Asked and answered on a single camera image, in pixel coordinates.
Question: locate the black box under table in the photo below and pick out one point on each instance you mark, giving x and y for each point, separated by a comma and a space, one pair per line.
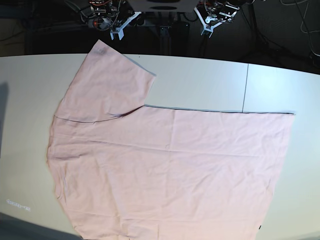
180, 30

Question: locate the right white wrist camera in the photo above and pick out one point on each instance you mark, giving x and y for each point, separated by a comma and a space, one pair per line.
119, 31

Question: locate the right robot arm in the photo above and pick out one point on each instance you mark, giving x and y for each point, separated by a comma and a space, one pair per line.
101, 15

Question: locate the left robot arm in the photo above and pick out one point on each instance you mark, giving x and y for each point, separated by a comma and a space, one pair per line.
215, 4

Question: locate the pink T-shirt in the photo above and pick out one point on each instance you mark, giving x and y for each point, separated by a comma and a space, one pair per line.
126, 171

